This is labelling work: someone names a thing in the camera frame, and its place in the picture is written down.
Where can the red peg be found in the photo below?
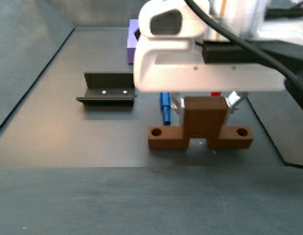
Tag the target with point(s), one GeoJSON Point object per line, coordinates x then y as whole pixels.
{"type": "Point", "coordinates": [215, 93]}

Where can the purple base board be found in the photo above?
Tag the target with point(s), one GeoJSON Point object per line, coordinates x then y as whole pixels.
{"type": "Point", "coordinates": [133, 35]}

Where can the black angle bracket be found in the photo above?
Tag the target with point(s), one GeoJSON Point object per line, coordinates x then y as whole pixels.
{"type": "Point", "coordinates": [108, 89]}

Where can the blue peg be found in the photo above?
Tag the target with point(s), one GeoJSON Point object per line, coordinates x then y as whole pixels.
{"type": "Point", "coordinates": [165, 108]}

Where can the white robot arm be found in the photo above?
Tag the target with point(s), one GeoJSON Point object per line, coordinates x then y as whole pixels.
{"type": "Point", "coordinates": [219, 46]}

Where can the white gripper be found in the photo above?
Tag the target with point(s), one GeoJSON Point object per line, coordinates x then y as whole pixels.
{"type": "Point", "coordinates": [169, 64]}

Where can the brown T-shaped block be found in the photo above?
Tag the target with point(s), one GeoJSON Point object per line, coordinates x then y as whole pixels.
{"type": "Point", "coordinates": [203, 123]}

